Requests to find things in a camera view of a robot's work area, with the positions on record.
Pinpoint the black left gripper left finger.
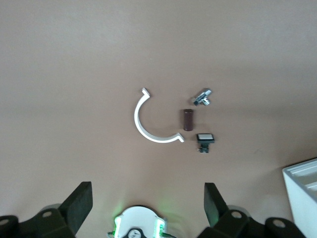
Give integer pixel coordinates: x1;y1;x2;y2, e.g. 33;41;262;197
0;181;94;238

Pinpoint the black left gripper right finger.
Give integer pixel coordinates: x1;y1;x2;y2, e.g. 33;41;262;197
199;182;305;238

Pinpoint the white square push button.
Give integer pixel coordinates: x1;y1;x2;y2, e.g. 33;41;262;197
195;132;216;154

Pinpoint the white drawer cabinet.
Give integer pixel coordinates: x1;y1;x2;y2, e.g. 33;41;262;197
282;158;317;238

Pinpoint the brown ribbed cylinder piece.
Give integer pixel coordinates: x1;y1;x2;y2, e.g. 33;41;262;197
182;108;194;132

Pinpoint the white semicircular clamp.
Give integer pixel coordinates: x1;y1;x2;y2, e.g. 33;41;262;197
134;87;185;144

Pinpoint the silver metal connector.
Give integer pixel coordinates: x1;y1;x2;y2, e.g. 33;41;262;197
192;88;213;107

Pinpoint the brown table mat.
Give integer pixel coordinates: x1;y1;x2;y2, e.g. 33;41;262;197
0;0;317;238

